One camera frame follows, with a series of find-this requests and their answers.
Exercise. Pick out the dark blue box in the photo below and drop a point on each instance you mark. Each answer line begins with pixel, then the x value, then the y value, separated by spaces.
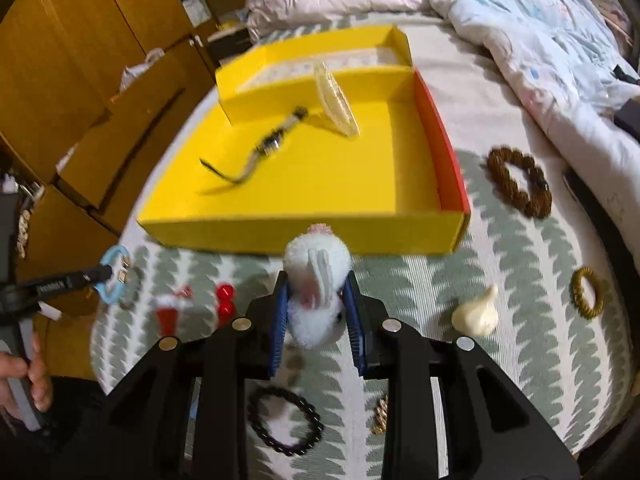
pixel 629 122
pixel 625 74

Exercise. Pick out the red white hair clip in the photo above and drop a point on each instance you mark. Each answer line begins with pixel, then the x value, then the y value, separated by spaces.
pixel 167 317

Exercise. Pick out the white gourd ornament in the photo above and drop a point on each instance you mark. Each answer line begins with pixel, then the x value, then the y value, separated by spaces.
pixel 475 317

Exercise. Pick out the hanging key bunch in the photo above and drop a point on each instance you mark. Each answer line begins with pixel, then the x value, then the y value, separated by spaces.
pixel 25 225

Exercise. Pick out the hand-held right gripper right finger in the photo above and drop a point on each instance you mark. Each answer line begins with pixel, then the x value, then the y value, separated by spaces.
pixel 356 330

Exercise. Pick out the leaf pattern bedsheet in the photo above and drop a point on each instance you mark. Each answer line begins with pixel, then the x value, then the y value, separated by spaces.
pixel 525 260

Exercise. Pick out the white plastic bag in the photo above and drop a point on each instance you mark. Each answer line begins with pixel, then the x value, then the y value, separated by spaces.
pixel 142 70

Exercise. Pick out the white floral quilt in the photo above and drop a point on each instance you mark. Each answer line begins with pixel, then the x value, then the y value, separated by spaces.
pixel 525 35

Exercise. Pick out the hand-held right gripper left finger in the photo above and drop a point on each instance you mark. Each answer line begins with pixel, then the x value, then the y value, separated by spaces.
pixel 280 320

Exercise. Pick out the white blue box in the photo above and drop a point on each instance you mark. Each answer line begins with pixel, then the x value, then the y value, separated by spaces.
pixel 197 10

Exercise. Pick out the wooden bedside cabinet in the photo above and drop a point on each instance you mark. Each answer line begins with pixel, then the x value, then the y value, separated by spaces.
pixel 120 150

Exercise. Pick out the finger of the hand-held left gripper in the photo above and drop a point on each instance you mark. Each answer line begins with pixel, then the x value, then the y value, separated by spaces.
pixel 60 284

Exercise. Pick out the yellow cardboard box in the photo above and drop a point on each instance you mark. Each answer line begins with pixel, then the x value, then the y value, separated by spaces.
pixel 325 175

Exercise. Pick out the silver black wristwatch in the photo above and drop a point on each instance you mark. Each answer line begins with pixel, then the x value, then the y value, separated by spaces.
pixel 270 142

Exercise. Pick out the person's left hand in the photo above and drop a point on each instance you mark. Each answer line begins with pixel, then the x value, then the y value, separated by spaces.
pixel 41 385

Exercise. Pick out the wooden wardrobe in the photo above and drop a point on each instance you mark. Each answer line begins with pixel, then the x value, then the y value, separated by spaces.
pixel 65 25

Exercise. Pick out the white fluffy rabbit hair clip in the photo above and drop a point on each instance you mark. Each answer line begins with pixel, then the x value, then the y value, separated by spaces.
pixel 315 260

